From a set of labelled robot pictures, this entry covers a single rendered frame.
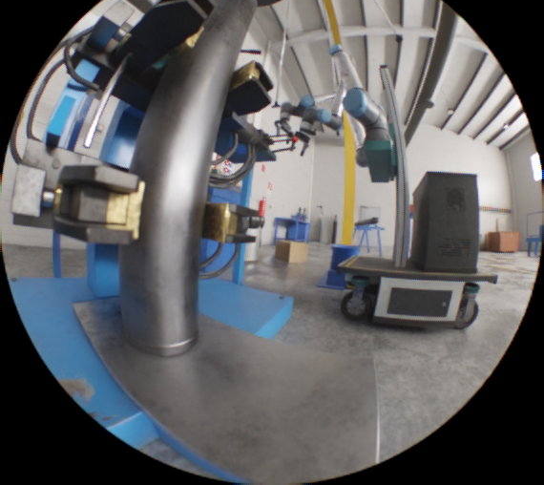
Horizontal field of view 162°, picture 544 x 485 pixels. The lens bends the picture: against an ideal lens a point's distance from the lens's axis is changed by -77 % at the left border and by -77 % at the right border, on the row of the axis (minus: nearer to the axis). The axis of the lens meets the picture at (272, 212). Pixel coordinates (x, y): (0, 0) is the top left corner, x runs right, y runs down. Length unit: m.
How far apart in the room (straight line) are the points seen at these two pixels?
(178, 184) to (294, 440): 0.51
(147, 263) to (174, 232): 0.09
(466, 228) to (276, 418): 1.10
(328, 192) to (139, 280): 11.13
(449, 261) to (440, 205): 0.29
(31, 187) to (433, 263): 1.39
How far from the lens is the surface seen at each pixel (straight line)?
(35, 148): 0.59
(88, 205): 0.33
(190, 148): 0.43
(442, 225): 1.11
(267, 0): 1.72
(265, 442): 0.37
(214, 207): 0.49
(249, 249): 2.74
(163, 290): 0.43
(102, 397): 0.48
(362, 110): 1.08
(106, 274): 0.88
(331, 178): 11.52
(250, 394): 0.43
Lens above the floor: 0.48
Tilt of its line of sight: 5 degrees up
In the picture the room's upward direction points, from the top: 6 degrees clockwise
